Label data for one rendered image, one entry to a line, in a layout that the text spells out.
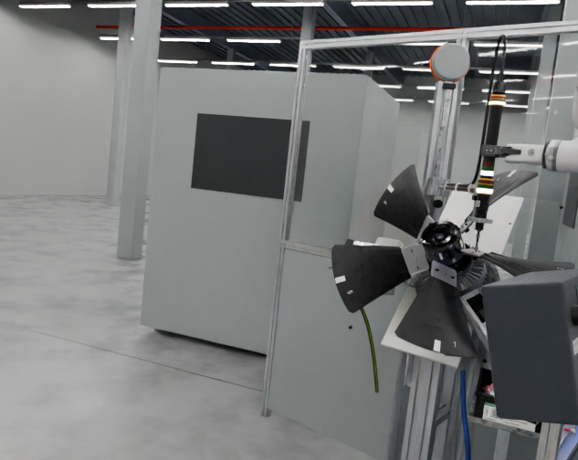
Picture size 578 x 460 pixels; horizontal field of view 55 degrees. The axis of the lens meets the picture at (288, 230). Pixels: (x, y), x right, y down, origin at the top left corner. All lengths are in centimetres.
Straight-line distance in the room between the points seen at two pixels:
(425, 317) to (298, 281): 143
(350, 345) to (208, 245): 168
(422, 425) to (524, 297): 121
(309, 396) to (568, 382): 227
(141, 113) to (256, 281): 403
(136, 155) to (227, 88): 357
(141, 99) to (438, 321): 632
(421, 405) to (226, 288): 238
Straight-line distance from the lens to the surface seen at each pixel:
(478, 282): 180
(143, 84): 753
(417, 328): 156
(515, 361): 85
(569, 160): 162
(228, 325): 413
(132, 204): 751
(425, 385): 194
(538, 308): 82
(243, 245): 398
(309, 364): 296
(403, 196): 190
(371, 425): 285
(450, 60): 243
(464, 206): 214
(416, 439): 201
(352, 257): 177
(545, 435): 117
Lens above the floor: 136
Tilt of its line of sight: 6 degrees down
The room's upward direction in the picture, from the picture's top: 6 degrees clockwise
